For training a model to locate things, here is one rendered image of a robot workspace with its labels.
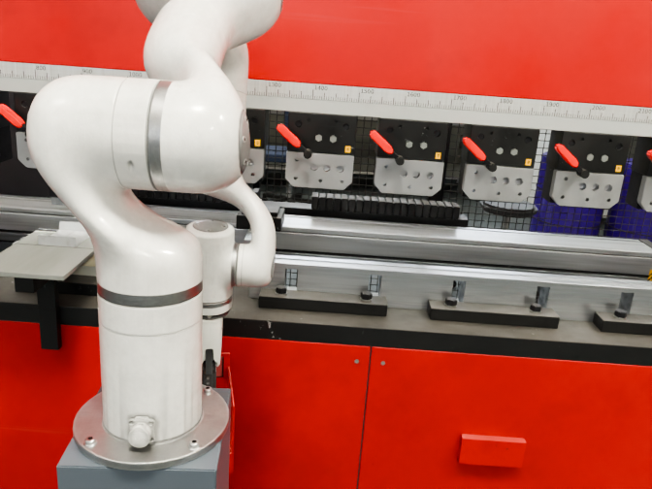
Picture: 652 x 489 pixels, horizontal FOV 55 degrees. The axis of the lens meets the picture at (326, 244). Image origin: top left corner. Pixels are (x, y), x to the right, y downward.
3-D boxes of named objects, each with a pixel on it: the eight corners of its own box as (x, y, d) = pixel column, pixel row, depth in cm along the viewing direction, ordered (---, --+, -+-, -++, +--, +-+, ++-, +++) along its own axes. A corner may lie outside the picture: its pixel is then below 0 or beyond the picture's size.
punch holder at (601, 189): (550, 205, 142) (564, 131, 137) (538, 196, 150) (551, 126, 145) (617, 210, 142) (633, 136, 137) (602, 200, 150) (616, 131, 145)
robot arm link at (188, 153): (96, 210, 69) (244, 219, 69) (71, 115, 60) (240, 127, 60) (188, 11, 105) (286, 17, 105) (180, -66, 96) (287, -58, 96)
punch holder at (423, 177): (373, 192, 142) (380, 117, 137) (372, 183, 150) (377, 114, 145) (440, 197, 142) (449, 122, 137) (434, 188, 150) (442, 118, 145)
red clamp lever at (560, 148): (562, 143, 134) (591, 175, 136) (556, 140, 138) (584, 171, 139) (555, 148, 134) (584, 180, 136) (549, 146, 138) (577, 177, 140)
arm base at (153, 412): (220, 472, 72) (223, 325, 66) (48, 469, 70) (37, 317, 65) (235, 385, 90) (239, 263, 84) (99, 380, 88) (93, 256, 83)
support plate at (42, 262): (-28, 274, 124) (-28, 270, 124) (34, 235, 149) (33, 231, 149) (63, 280, 124) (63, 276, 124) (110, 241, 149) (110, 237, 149)
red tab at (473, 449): (458, 464, 149) (462, 438, 146) (456, 458, 151) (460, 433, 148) (521, 468, 149) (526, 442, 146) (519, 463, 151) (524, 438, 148)
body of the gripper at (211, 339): (187, 290, 119) (187, 342, 123) (187, 317, 110) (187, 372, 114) (228, 289, 120) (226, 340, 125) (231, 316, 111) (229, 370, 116)
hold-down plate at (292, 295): (258, 308, 147) (258, 296, 146) (260, 299, 152) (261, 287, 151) (386, 316, 147) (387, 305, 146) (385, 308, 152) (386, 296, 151)
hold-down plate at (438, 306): (429, 319, 147) (431, 308, 146) (426, 310, 152) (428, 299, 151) (558, 329, 147) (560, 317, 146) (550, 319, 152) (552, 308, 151)
